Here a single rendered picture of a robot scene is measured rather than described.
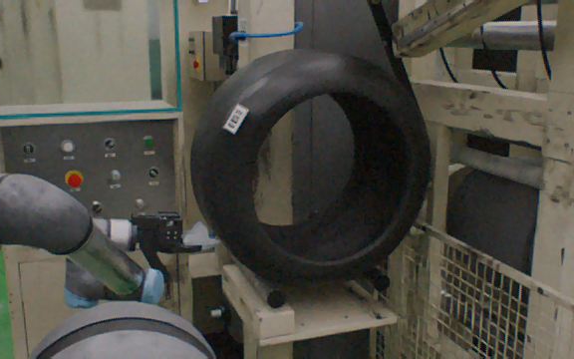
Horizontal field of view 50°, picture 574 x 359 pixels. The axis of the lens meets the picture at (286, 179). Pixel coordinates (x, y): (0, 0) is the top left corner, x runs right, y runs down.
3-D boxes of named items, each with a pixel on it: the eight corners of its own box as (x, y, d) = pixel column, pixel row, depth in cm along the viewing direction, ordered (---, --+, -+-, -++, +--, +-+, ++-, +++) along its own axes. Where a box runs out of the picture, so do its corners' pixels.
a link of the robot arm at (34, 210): (69, 164, 96) (170, 267, 139) (7, 161, 99) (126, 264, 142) (46, 232, 91) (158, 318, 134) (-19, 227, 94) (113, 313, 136)
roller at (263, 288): (241, 241, 176) (246, 254, 177) (226, 247, 175) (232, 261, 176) (282, 287, 144) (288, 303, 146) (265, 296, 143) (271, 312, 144)
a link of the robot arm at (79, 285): (103, 312, 132) (105, 261, 132) (55, 307, 134) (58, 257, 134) (120, 305, 139) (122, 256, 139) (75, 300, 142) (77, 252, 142)
